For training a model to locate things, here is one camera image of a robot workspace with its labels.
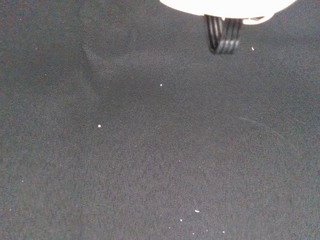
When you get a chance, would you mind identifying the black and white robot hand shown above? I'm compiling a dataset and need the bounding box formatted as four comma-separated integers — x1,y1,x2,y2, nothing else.
158,0,299,55

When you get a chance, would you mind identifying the black bench cloth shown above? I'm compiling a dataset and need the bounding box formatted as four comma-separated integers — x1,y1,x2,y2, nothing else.
0,0,320,240

